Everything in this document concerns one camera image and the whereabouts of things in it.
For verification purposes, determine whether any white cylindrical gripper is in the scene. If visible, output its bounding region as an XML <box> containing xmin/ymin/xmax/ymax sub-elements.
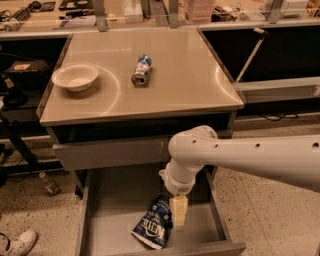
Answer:
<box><xmin>159</xmin><ymin>159</ymin><xmax>203</xmax><ymax>229</ymax></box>

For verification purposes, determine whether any blue chip bag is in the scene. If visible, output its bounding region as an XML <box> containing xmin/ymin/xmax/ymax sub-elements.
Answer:
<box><xmin>132</xmin><ymin>194</ymin><xmax>173</xmax><ymax>250</ymax></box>

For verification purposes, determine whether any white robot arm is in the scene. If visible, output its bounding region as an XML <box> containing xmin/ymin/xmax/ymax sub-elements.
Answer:
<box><xmin>159</xmin><ymin>125</ymin><xmax>320</xmax><ymax>229</ymax></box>

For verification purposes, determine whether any grey top drawer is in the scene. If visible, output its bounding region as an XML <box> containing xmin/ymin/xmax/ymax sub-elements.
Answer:
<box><xmin>53</xmin><ymin>135</ymin><xmax>172</xmax><ymax>171</ymax></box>

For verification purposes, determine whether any open middle drawer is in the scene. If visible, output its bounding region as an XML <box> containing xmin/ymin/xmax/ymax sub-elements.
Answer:
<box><xmin>76</xmin><ymin>163</ymin><xmax>246</xmax><ymax>256</ymax></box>

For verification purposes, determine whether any grey drawer cabinet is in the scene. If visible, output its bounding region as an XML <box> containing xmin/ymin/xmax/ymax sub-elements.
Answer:
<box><xmin>35</xmin><ymin>27</ymin><xmax>247</xmax><ymax>198</ymax></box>

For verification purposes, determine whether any plastic bottle on floor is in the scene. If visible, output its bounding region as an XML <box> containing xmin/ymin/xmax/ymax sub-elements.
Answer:
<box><xmin>39</xmin><ymin>171</ymin><xmax>61</xmax><ymax>196</ymax></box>

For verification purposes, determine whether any blue white soda can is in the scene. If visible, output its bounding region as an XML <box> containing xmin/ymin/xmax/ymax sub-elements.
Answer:
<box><xmin>131</xmin><ymin>54</ymin><xmax>152</xmax><ymax>86</ymax></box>

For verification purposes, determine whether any black stand left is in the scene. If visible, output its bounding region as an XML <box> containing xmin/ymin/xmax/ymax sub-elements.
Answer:
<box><xmin>0</xmin><ymin>114</ymin><xmax>62</xmax><ymax>174</ymax></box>

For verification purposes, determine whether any white bowl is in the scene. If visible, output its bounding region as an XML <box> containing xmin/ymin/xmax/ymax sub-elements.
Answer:
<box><xmin>52</xmin><ymin>63</ymin><xmax>99</xmax><ymax>92</ymax></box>

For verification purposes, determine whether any white shoe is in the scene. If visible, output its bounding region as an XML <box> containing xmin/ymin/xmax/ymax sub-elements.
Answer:
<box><xmin>0</xmin><ymin>229</ymin><xmax>38</xmax><ymax>256</ymax></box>

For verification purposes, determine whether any black device on left shelf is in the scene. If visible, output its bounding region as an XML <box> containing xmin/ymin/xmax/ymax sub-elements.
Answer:
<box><xmin>1</xmin><ymin>60</ymin><xmax>50</xmax><ymax>107</ymax></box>

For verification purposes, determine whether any black cable on floor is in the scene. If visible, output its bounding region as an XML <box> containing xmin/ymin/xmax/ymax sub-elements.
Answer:
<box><xmin>259</xmin><ymin>112</ymin><xmax>300</xmax><ymax>122</ymax></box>

